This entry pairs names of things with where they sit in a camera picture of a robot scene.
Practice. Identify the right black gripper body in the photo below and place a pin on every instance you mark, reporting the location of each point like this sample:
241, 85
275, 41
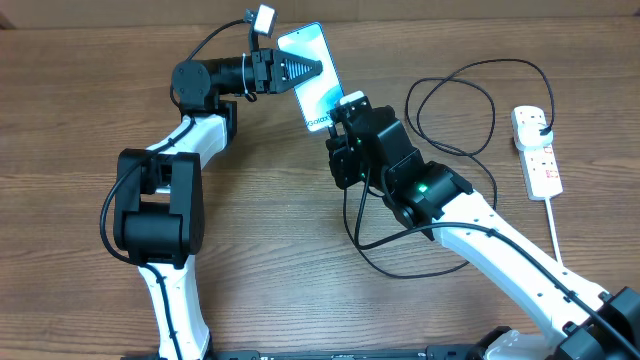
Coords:
348, 169

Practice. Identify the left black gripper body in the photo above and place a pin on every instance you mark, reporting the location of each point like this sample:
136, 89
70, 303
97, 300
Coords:
262, 70

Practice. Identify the blue Galaxy smartphone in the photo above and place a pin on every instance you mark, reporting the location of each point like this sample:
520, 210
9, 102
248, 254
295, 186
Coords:
321, 87

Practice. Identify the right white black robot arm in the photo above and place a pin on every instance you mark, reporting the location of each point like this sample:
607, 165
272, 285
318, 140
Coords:
577, 318

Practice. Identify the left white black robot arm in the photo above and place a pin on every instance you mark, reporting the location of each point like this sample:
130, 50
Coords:
157, 199

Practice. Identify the white power strip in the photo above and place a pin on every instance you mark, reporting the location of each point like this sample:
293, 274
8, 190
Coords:
540, 168

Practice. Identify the white USB wall charger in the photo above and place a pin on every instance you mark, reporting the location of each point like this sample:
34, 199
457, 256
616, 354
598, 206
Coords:
532, 136

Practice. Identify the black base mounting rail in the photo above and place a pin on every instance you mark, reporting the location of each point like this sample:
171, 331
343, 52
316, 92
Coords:
433, 352

